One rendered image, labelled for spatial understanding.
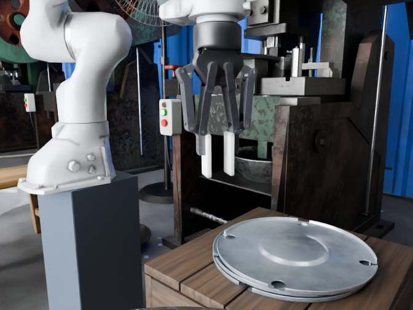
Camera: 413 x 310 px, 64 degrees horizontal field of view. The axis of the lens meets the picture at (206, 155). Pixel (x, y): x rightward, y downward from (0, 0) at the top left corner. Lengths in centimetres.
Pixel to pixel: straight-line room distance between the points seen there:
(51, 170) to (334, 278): 59
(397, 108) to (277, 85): 128
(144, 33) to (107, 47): 175
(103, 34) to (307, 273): 62
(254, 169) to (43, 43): 80
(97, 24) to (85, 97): 16
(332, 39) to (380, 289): 102
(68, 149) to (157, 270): 34
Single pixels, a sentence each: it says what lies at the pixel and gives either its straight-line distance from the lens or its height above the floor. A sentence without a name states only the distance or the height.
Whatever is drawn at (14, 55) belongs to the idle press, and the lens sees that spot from 397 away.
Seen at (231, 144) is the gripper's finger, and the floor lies 58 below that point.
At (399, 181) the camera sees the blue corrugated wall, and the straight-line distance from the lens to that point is 235.
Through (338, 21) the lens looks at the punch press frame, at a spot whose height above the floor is 92.
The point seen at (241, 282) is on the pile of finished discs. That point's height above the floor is 35.
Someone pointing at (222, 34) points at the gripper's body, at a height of 74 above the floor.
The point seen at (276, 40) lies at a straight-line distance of 134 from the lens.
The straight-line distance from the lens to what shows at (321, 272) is 62.
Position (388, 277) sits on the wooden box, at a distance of 69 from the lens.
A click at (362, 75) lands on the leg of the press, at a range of 144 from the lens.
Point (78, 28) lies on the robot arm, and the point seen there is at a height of 79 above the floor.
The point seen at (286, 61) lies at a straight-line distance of 130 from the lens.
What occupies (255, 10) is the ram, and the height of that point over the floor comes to 94.
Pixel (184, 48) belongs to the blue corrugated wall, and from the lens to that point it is 347.
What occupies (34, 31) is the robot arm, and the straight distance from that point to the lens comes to 85.
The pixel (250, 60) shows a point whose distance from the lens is 120.
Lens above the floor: 67
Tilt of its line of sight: 11 degrees down
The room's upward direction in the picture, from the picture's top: straight up
